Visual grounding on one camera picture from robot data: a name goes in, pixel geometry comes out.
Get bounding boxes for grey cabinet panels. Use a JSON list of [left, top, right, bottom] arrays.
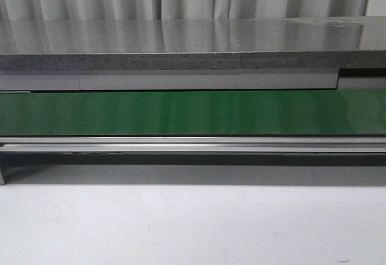
[[1, 68, 385, 92]]

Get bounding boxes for aluminium conveyor frame rail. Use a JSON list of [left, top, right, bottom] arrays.
[[1, 136, 385, 187]]

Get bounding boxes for grey stone countertop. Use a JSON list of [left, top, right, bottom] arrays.
[[1, 16, 385, 71]]

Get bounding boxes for green conveyor belt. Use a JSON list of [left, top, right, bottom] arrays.
[[1, 90, 385, 136]]

